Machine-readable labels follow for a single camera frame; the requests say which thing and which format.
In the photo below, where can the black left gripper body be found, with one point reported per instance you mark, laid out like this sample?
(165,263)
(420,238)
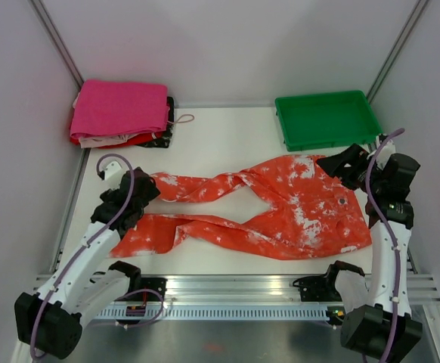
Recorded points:
(151,193)

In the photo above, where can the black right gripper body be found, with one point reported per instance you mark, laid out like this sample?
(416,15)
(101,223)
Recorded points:
(355,177)

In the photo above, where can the orange white tie-dye trousers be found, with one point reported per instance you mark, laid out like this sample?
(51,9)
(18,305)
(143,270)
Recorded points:
(309,215)

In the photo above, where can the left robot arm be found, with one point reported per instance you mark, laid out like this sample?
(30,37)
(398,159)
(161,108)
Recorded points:
(52,319)

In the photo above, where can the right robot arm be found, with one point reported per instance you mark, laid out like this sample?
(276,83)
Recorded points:
(378,321)

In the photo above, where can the green plastic bin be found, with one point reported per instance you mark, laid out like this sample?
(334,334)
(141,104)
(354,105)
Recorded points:
(333,119)

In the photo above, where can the red folded garment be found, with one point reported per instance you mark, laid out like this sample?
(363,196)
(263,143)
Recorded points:
(135,139)

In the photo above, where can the black patterned folded garment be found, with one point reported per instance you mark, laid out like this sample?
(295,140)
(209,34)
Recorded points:
(164,140)

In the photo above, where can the light pink folded garment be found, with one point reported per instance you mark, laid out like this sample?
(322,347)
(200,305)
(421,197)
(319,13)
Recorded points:
(103,141)

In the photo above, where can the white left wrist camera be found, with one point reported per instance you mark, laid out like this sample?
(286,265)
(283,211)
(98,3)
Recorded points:
(111,173)

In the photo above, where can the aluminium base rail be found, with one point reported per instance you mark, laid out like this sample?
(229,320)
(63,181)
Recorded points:
(269,289)

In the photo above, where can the white slotted cable duct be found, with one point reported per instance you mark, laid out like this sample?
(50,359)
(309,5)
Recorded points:
(217,313)

